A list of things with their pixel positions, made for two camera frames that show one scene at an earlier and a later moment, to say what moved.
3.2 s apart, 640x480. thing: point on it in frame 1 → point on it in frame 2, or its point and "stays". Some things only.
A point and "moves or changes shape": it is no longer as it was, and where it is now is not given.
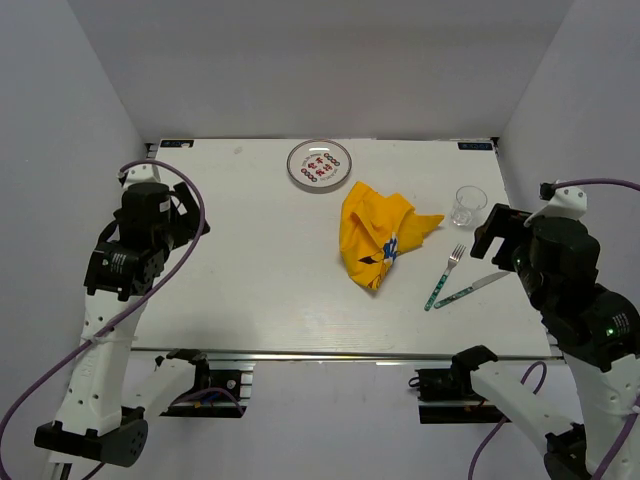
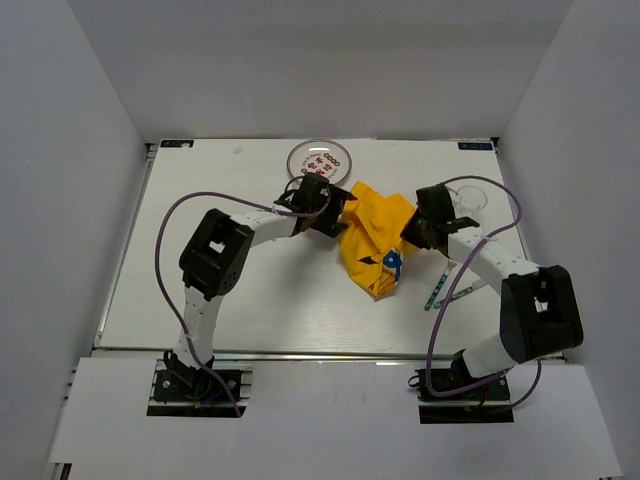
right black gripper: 502,221 → 408,231
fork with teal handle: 456,255 stays
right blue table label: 485,146 stays
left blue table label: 176,143 stays
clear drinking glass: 468,199 stays
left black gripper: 118,215 → 330,226
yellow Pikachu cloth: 375,229 moves or changes shape
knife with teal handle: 476,285 stays
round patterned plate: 319,165 stays
